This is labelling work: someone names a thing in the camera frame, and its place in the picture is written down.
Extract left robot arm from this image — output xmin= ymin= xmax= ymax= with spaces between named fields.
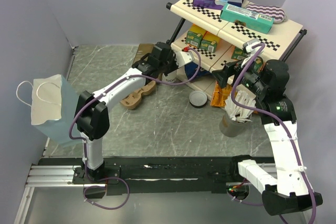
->
xmin=68 ymin=42 xmax=177 ymax=183

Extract grey cup of stirrers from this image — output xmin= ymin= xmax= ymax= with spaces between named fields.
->
xmin=219 ymin=90 xmax=256 ymax=137

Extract green juice carton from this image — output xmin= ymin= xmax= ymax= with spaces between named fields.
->
xmin=200 ymin=36 xmax=220 ymax=52
xmin=231 ymin=47 xmax=247 ymax=60
xmin=253 ymin=56 xmax=264 ymax=72
xmin=185 ymin=30 xmax=205 ymax=48

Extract purple wavy sponge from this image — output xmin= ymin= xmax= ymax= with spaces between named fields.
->
xmin=245 ymin=3 xmax=288 ymax=24

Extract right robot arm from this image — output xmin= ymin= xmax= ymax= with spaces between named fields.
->
xmin=212 ymin=59 xmax=323 ymax=218

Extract brown coffee bean bag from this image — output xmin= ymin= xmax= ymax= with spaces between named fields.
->
xmin=131 ymin=44 xmax=158 ymax=72

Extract white paper cup stack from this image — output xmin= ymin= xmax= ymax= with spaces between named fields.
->
xmin=162 ymin=70 xmax=177 ymax=83

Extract white plastic cup lids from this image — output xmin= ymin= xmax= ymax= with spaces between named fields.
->
xmin=189 ymin=90 xmax=207 ymax=109

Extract blue chip bag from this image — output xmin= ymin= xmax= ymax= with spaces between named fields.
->
xmin=184 ymin=62 xmax=211 ymax=80

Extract cream checkered shelf rack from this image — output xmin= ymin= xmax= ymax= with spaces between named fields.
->
xmin=166 ymin=0 xmax=307 ymax=104

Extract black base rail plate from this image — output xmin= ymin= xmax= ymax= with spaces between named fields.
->
xmin=25 ymin=155 xmax=279 ymax=200

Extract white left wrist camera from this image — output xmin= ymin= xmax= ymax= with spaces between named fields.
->
xmin=175 ymin=51 xmax=194 ymax=68

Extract orange snack bag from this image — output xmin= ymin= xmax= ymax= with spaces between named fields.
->
xmin=209 ymin=81 xmax=262 ymax=116

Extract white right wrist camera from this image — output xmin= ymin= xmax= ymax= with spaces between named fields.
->
xmin=243 ymin=38 xmax=260 ymax=55

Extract purple cable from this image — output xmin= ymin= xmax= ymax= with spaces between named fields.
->
xmin=228 ymin=42 xmax=317 ymax=224
xmin=68 ymin=48 xmax=202 ymax=210

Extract brown pulp cup carrier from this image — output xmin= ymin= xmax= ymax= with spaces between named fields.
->
xmin=120 ymin=81 xmax=156 ymax=110

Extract light blue paper bag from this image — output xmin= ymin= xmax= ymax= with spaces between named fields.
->
xmin=16 ymin=74 xmax=82 ymax=147

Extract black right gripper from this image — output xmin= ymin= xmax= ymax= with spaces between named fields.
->
xmin=211 ymin=54 xmax=267 ymax=97

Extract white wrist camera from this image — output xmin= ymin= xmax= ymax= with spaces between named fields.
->
xmin=175 ymin=51 xmax=194 ymax=68
xmin=243 ymin=38 xmax=260 ymax=55

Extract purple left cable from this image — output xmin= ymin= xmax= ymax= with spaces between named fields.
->
xmin=68 ymin=48 xmax=202 ymax=210

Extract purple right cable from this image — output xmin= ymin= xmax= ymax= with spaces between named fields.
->
xmin=228 ymin=42 xmax=317 ymax=224

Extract teal carton box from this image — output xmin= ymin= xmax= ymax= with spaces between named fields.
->
xmin=220 ymin=3 xmax=274 ymax=34

